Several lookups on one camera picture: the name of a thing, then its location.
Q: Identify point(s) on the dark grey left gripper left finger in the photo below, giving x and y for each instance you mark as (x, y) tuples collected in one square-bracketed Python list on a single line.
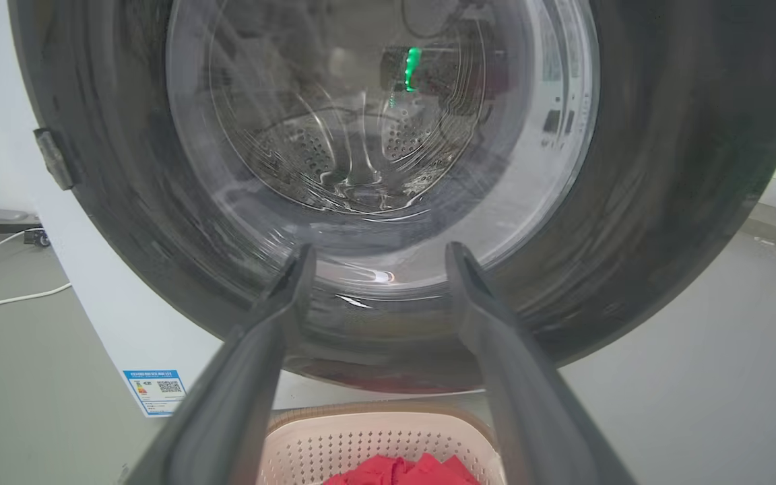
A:
[(226, 397)]

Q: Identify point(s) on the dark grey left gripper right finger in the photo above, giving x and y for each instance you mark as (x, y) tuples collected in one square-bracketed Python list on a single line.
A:
[(529, 397)]

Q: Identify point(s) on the round dark washing machine door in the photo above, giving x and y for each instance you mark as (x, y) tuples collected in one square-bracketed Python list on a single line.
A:
[(630, 202)]

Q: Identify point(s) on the white washing machine body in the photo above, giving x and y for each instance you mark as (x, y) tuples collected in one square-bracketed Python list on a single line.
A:
[(125, 323)]

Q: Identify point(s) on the grey door hinge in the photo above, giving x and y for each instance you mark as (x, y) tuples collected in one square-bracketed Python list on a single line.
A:
[(54, 158)]

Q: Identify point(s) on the blue energy label sticker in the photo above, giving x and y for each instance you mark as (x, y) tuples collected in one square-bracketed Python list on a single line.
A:
[(156, 391)]

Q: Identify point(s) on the red garment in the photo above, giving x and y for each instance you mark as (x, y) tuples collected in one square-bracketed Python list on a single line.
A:
[(405, 471)]

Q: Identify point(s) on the beige perforated laundry basket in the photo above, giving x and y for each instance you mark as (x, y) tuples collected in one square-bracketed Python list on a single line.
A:
[(374, 441)]

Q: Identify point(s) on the small black wheeled object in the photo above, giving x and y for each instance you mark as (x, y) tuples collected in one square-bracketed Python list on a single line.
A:
[(37, 236)]

